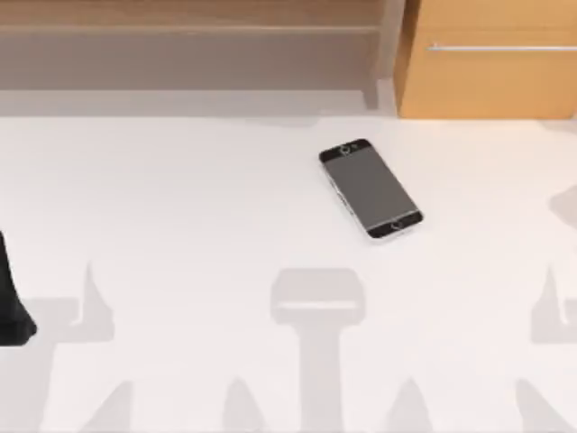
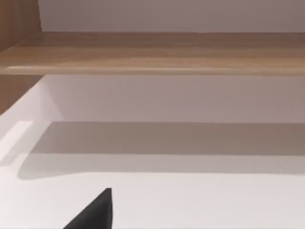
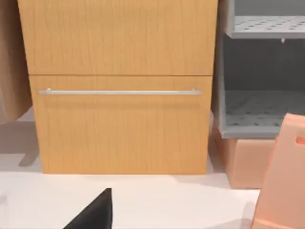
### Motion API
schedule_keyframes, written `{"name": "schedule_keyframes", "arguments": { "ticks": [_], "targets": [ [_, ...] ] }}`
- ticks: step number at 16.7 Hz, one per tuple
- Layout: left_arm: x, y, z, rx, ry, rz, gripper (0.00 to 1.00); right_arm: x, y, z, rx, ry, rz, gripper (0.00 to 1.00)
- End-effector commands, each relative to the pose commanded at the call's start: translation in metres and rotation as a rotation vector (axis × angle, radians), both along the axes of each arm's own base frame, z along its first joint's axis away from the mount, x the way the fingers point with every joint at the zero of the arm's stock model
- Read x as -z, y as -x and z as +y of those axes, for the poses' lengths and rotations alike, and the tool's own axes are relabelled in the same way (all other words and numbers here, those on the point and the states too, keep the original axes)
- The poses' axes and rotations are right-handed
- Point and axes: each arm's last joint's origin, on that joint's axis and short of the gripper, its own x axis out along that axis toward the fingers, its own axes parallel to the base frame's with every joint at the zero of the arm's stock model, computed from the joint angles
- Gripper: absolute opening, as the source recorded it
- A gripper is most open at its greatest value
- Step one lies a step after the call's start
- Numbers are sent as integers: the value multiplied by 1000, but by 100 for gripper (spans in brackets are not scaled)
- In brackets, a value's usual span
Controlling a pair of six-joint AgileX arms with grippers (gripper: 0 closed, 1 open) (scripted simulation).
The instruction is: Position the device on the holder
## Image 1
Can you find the black smartphone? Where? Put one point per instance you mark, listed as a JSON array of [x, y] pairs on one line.
[[369, 188]]

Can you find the open wooden shelf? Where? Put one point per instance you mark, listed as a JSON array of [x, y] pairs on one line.
[[189, 49]]

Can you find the wooden cupboard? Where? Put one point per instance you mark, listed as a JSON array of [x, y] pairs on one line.
[[491, 81]]

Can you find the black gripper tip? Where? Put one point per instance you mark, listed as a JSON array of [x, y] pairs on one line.
[[10, 306]]

